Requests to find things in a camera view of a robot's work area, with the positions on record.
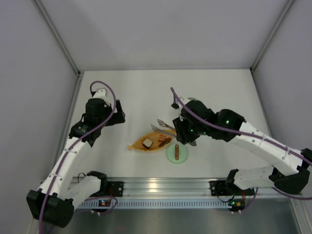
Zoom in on metal serving tongs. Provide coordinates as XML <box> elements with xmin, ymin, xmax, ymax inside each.
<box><xmin>151</xmin><ymin>119</ymin><xmax>176</xmax><ymax>138</ymax></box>

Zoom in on white and black rice cake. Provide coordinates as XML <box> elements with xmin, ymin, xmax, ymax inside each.
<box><xmin>142</xmin><ymin>138</ymin><xmax>153</xmax><ymax>149</ymax></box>

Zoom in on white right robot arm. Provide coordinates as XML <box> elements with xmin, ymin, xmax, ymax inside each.
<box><xmin>172</xmin><ymin>98</ymin><xmax>312</xmax><ymax>195</ymax></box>

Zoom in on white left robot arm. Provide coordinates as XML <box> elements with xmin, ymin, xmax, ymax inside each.
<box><xmin>26</xmin><ymin>98</ymin><xmax>125</xmax><ymax>228</ymax></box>

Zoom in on green cylindrical lunch container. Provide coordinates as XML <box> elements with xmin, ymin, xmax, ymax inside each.
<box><xmin>188</xmin><ymin>97</ymin><xmax>198</xmax><ymax>101</ymax></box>

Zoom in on brown food piece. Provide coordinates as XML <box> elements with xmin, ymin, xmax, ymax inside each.
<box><xmin>159</xmin><ymin>138</ymin><xmax>172</xmax><ymax>148</ymax></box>

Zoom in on boat-shaped woven bamboo basket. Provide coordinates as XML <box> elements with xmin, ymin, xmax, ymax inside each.
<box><xmin>127</xmin><ymin>132</ymin><xmax>174</xmax><ymax>152</ymax></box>

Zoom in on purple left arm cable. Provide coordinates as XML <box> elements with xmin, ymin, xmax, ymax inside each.
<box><xmin>38</xmin><ymin>80</ymin><xmax>117</xmax><ymax>234</ymax></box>

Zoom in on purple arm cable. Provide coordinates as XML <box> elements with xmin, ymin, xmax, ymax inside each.
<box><xmin>38</xmin><ymin>80</ymin><xmax>117</xmax><ymax>234</ymax></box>
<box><xmin>170</xmin><ymin>87</ymin><xmax>312</xmax><ymax>200</ymax></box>

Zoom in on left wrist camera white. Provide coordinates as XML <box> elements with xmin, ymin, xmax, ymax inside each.
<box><xmin>92</xmin><ymin>88</ymin><xmax>110</xmax><ymax>104</ymax></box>

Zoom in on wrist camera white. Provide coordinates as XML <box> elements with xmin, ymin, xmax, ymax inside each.
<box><xmin>171</xmin><ymin>97</ymin><xmax>193</xmax><ymax>114</ymax></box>
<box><xmin>92</xmin><ymin>88</ymin><xmax>110</xmax><ymax>104</ymax></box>

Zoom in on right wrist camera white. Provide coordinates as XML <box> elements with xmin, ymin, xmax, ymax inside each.
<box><xmin>171</xmin><ymin>97</ymin><xmax>193</xmax><ymax>114</ymax></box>

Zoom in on green lid with wooden handle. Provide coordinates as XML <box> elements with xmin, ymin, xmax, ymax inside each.
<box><xmin>166</xmin><ymin>143</ymin><xmax>189</xmax><ymax>164</ymax></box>

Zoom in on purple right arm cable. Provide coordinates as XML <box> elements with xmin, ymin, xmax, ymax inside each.
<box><xmin>170</xmin><ymin>87</ymin><xmax>312</xmax><ymax>200</ymax></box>

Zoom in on aluminium mounting rail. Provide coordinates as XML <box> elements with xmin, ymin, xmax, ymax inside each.
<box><xmin>39</xmin><ymin>176</ymin><xmax>299</xmax><ymax>198</ymax></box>

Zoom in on slotted grey cable duct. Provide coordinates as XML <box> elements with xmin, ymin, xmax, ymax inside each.
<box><xmin>78</xmin><ymin>198</ymin><xmax>244</xmax><ymax>209</ymax></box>

